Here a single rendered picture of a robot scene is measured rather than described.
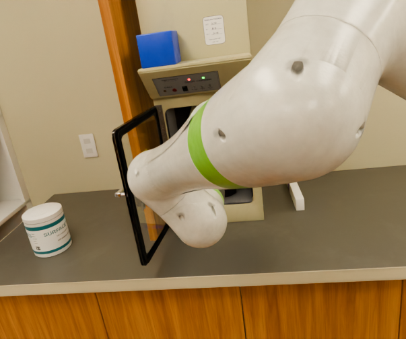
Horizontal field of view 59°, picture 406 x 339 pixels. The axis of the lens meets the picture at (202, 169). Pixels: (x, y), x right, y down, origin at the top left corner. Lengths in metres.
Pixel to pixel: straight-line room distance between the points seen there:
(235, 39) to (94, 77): 0.77
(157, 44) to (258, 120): 0.79
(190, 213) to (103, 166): 1.16
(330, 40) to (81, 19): 1.46
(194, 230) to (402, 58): 0.46
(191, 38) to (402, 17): 0.82
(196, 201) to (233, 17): 0.63
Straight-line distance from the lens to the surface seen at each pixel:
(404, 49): 0.41
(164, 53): 1.06
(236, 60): 1.03
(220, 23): 1.14
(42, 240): 1.34
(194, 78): 1.08
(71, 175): 1.89
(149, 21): 1.17
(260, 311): 1.18
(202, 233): 0.70
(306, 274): 1.07
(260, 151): 0.30
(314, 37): 0.33
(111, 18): 1.11
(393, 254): 1.16
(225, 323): 1.22
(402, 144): 1.79
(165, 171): 0.53
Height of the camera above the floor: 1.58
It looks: 20 degrees down
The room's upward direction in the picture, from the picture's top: 8 degrees counter-clockwise
